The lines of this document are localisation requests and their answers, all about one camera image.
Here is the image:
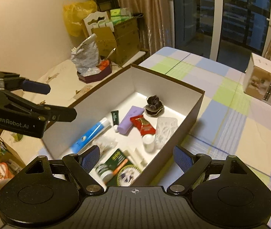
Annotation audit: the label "bag of cotton swabs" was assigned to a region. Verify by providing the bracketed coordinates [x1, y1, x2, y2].
[92, 135, 118, 158]

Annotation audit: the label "green blister card package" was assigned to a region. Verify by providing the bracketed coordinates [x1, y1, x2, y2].
[95, 148, 141, 187]

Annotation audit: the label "blue toothpaste tube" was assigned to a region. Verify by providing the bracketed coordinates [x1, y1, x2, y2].
[70, 117, 111, 154]

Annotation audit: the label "clear box of floss picks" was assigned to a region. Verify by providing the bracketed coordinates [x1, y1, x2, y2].
[154, 117, 178, 149]

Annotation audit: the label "cream plastic hair claw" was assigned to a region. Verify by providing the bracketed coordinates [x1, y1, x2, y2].
[123, 149, 147, 170]

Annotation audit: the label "red snack packet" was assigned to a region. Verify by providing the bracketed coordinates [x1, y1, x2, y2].
[130, 114, 156, 136]

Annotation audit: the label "purple cleanser tube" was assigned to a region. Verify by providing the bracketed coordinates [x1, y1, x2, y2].
[117, 106, 144, 135]

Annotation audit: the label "small black cream tube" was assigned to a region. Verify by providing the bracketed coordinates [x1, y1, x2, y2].
[111, 110, 119, 132]

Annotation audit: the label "white pill bottle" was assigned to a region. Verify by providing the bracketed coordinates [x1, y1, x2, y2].
[142, 134, 155, 153]

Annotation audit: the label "checked tablecloth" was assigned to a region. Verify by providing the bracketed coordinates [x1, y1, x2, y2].
[42, 47, 271, 227]

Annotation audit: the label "brown cardboard storage box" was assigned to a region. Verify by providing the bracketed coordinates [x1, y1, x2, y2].
[42, 65, 204, 186]

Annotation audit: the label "crumpled silver plastic bag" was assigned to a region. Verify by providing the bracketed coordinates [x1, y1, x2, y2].
[71, 34, 100, 74]

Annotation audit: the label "dark red octagonal tray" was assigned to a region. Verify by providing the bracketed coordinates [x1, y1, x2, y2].
[77, 60, 112, 84]

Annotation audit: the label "yellow plastic bag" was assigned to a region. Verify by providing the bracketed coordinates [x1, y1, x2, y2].
[63, 0, 98, 37]

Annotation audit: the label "stacked cardboard boxes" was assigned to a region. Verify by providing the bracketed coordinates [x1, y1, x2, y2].
[83, 11, 141, 66]

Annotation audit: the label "white product carton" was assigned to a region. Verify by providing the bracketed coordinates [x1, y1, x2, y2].
[242, 53, 271, 106]

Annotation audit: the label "beige curtain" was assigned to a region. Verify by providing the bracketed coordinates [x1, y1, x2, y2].
[119, 0, 172, 55]

